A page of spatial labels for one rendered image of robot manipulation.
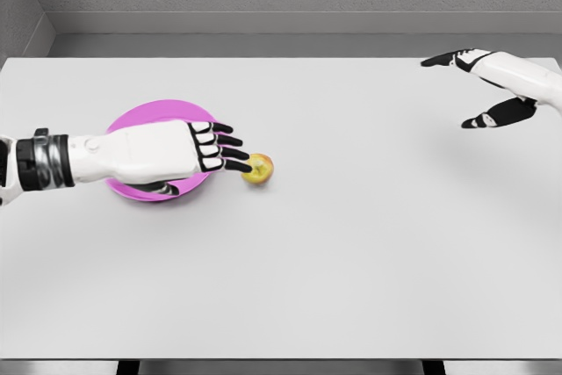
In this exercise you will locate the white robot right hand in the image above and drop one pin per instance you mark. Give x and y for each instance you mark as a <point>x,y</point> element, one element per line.
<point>509,74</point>

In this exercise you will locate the yellow-green apple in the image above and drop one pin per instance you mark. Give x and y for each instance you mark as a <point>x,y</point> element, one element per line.
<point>264,174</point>

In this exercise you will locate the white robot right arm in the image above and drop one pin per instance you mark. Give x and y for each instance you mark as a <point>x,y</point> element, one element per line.
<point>557,91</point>

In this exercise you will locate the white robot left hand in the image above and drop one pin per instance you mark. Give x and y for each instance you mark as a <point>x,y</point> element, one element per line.
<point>153,151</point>

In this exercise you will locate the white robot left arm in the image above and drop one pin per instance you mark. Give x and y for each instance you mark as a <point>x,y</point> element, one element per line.
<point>52,160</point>

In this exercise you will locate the round pink plate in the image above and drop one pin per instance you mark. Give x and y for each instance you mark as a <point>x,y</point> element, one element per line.
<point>145,112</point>

